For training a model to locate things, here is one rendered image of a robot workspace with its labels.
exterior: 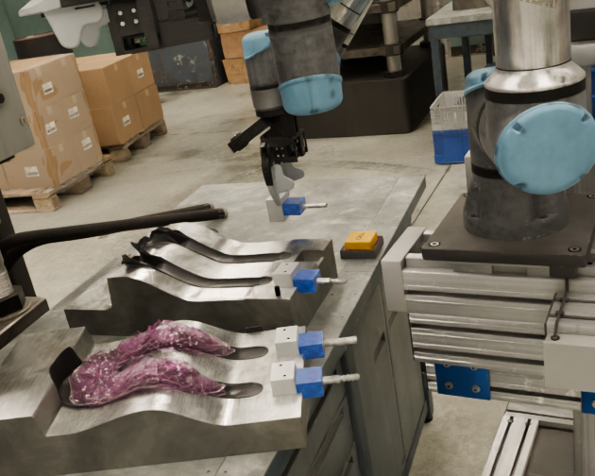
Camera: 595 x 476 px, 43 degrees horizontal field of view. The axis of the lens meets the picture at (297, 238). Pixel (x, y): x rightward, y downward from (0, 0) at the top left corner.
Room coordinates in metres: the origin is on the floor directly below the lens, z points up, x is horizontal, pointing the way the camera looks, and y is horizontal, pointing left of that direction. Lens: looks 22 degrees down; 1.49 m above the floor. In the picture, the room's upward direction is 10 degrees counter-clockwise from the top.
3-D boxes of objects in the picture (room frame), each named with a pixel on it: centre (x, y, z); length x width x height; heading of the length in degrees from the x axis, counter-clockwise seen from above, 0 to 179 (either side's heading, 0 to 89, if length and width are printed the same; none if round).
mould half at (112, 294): (1.41, 0.21, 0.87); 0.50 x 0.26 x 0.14; 67
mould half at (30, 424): (1.05, 0.28, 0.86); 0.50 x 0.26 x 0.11; 84
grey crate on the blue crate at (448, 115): (4.45, -1.26, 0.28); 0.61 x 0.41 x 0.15; 63
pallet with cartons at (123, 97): (6.42, 1.65, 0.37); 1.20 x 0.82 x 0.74; 71
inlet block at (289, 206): (1.57, -0.02, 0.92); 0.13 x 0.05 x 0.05; 67
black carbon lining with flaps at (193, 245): (1.40, 0.20, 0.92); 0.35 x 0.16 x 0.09; 67
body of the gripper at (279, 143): (1.57, 0.00, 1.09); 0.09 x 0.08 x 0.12; 67
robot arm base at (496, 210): (1.02, -0.32, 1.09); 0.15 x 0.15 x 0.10
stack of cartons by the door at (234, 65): (8.33, 0.01, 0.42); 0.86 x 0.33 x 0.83; 63
